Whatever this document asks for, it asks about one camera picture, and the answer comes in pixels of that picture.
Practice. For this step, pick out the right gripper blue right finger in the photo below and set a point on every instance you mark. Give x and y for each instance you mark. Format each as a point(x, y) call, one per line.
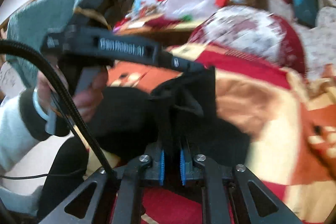
point(189, 172)

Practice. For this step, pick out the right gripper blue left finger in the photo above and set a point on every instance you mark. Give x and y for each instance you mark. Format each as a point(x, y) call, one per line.
point(156, 172)

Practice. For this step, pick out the black pants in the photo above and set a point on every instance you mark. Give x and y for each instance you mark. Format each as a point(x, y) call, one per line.
point(128, 120)

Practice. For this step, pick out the person's left forearm sleeve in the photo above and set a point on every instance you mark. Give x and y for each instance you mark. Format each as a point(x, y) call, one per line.
point(22, 127)

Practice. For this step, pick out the person's left hand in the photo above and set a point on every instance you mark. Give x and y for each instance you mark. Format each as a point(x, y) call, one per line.
point(86, 101)

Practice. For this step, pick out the teal fluffy coat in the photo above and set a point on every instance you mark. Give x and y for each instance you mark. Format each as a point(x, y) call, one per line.
point(30, 24)

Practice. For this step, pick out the wooden desk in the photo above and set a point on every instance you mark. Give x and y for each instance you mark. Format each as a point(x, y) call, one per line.
point(177, 34)

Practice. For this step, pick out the dark red cloth on desk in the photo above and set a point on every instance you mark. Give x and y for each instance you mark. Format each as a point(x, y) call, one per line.
point(162, 22)

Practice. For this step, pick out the orange red patterned blanket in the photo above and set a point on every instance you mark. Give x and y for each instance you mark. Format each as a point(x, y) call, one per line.
point(290, 122)

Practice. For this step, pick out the white plastic bag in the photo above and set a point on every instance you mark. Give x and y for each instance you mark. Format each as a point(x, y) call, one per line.
point(177, 9)

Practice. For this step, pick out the floral quilted pillow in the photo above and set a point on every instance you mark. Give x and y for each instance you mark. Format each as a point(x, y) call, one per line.
point(256, 32)

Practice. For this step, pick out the floral bed sheet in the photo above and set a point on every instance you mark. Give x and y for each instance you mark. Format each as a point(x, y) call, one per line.
point(318, 42)

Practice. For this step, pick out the blue plastic bag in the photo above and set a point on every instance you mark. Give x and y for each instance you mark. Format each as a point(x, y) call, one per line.
point(305, 12)

